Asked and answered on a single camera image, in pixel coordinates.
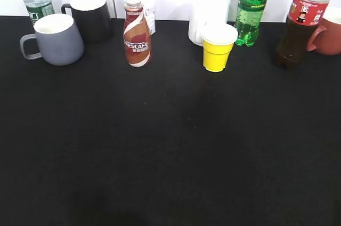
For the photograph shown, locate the grey ceramic mug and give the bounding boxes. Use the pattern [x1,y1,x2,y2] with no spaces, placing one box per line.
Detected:
[20,13,84,66]

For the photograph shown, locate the cola bottle red label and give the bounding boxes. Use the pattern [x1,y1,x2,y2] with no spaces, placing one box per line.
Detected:
[274,0,330,68]

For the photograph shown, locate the yellow paper cup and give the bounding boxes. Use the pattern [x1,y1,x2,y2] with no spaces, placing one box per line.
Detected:
[201,23,238,72]

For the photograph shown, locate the green Sprite bottle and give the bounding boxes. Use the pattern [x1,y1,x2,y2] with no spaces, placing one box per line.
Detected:
[234,0,267,47]

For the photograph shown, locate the brown Nescafe coffee bottle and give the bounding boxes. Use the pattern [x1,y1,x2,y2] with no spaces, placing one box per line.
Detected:
[123,0,152,68]

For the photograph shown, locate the small white carton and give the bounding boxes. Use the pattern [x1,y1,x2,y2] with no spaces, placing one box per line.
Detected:
[143,3,156,35]

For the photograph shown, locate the white ceramic mug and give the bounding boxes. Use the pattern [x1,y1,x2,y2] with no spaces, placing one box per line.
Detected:
[188,0,229,46]

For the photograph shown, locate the black ceramic mug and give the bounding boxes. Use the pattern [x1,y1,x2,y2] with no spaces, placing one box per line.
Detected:
[61,0,112,44]

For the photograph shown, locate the terracotta red ceramic mug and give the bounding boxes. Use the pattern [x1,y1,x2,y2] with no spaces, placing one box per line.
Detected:
[306,6,341,55]

